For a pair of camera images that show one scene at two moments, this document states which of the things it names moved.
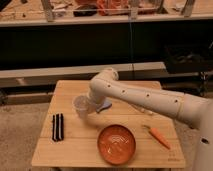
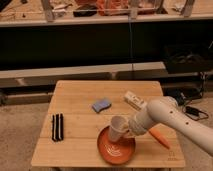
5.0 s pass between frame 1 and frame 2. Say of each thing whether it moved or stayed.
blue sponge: stayed
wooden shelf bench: stayed
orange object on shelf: stayed
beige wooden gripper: moved
